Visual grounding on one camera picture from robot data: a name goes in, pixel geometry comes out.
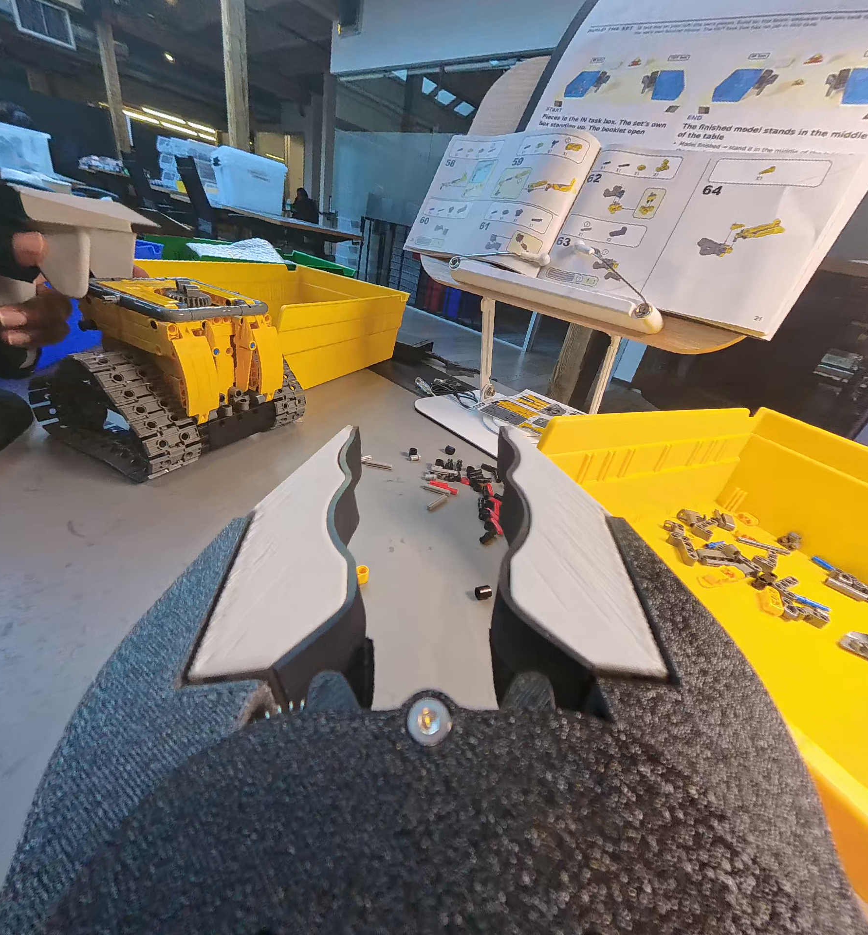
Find instruction booklet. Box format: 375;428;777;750
405;129;844;341

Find white storage box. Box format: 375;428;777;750
157;136;290;214

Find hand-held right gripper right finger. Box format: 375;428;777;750
490;426;671;688

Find yellow tracked toy robot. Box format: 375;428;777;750
28;277;308;485

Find green plastic bin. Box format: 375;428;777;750
139;234;359;280

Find pile of small building parts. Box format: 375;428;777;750
354;450;503;604

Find mixed plastic connector pieces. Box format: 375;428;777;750
665;505;868;727

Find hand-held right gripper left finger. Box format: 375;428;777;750
183;426;372;702

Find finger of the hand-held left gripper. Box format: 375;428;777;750
15;186;159;302

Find blue plastic bin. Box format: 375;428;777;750
33;239;166;369

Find background table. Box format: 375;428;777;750
186;205;362;246

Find white plastic sheet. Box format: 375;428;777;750
186;237;284;268

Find large yellow plastic bin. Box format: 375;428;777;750
139;259;410;393

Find yellow parts bin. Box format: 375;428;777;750
536;407;868;914

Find large instruction sheet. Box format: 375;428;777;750
529;0;868;176

